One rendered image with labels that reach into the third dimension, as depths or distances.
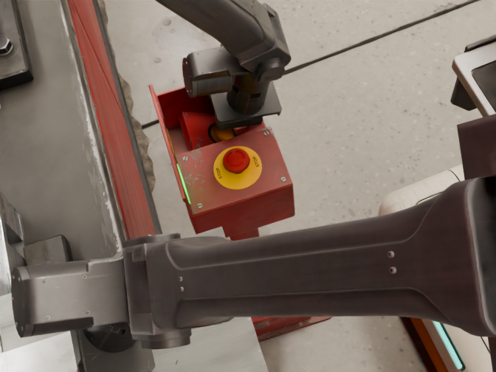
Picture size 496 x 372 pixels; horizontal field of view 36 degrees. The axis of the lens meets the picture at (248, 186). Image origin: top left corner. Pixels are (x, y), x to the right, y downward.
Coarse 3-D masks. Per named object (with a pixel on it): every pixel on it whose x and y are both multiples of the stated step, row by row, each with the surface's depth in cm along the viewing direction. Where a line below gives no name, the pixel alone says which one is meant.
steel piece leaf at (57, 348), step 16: (64, 336) 82; (16, 352) 82; (32, 352) 82; (48, 352) 82; (64, 352) 82; (0, 368) 81; (16, 368) 81; (32, 368) 81; (48, 368) 81; (64, 368) 81
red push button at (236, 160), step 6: (234, 150) 113; (240, 150) 113; (228, 156) 112; (234, 156) 112; (240, 156) 112; (246, 156) 112; (228, 162) 112; (234, 162) 112; (240, 162) 112; (246, 162) 112; (228, 168) 112; (234, 168) 111; (240, 168) 111; (246, 168) 112
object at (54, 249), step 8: (48, 240) 98; (56, 240) 98; (64, 240) 98; (24, 248) 98; (32, 248) 98; (40, 248) 98; (48, 248) 98; (56, 248) 98; (64, 248) 98; (24, 256) 98; (32, 256) 97; (40, 256) 97; (48, 256) 97; (56, 256) 97; (64, 256) 97; (32, 264) 97
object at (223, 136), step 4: (216, 124) 124; (212, 128) 124; (216, 128) 123; (212, 132) 123; (216, 132) 123; (220, 132) 123; (224, 132) 124; (228, 132) 124; (232, 132) 124; (212, 136) 123; (216, 136) 123; (220, 136) 123; (224, 136) 123; (228, 136) 124; (232, 136) 124; (216, 140) 123; (220, 140) 123
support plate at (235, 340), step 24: (0, 312) 84; (48, 336) 83; (192, 336) 81; (216, 336) 81; (240, 336) 81; (168, 360) 81; (192, 360) 80; (216, 360) 80; (240, 360) 80; (264, 360) 80
